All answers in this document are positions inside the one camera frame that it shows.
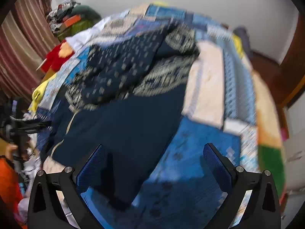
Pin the red plush toy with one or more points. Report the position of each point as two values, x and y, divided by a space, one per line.
54 57

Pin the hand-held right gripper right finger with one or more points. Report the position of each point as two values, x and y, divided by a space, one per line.
218 164

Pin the grey backpack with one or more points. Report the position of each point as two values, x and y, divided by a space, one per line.
244 38

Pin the yellow cloth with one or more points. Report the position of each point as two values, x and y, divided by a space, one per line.
238 44
160 3

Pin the red box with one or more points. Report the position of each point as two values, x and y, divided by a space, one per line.
41 64

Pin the navy patterned hoodie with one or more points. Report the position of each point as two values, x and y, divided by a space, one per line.
124 128

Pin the green patterned cloth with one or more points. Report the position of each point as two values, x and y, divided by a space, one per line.
78 28

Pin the person's left hand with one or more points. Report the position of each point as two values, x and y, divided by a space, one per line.
10 150

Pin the orange box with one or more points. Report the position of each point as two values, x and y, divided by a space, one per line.
71 21

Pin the wooden wardrobe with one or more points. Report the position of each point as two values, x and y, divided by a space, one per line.
290 64

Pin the white appliance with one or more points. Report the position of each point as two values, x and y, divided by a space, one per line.
295 148

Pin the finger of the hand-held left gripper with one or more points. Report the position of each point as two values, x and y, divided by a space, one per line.
35 125

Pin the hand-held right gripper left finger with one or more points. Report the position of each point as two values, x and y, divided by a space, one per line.
90 167

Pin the yellow plush toy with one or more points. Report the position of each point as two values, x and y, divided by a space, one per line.
39 91

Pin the white sheet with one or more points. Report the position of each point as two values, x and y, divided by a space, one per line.
81 37

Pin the blue patchwork quilt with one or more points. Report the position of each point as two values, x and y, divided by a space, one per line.
207 88

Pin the striped red curtain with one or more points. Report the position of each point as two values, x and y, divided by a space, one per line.
26 28

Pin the pile of clothes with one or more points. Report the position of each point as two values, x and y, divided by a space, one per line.
60 10

